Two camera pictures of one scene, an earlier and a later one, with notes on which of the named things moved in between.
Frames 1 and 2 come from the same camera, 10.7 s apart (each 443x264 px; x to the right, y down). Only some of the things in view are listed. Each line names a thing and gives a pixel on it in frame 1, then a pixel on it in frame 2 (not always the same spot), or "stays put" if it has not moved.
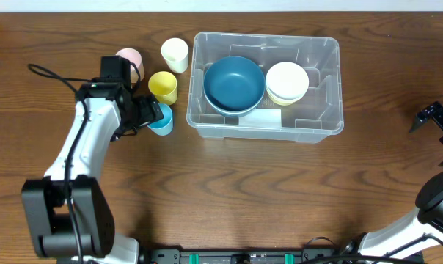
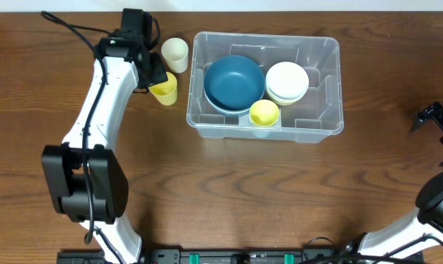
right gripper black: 438,114 stays put
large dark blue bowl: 234,103 stays put
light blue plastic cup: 163,127 → 261,131
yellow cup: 163,86 stays put
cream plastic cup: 175,53 stays put
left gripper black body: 152,112 → 157,68
